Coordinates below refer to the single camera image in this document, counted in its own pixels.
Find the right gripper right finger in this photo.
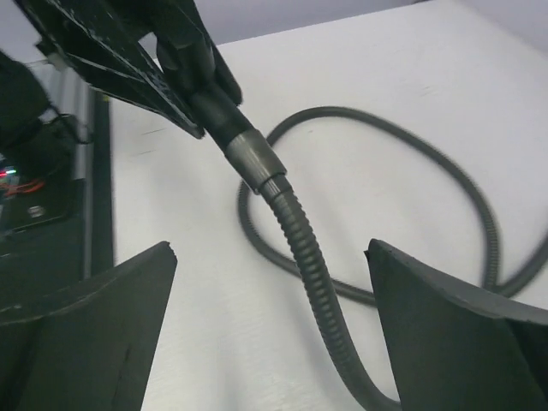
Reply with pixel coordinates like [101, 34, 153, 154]
[366, 240, 547, 411]

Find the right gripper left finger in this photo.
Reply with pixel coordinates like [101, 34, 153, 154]
[1, 241, 177, 410]

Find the dark corrugated flexible hose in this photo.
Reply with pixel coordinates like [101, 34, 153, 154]
[224, 106, 548, 411]

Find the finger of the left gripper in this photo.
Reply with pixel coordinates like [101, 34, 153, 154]
[145, 1, 242, 105]
[16, 1, 204, 138]

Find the black threaded elbow fitting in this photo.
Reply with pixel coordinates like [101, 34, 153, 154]
[156, 36, 258, 149]

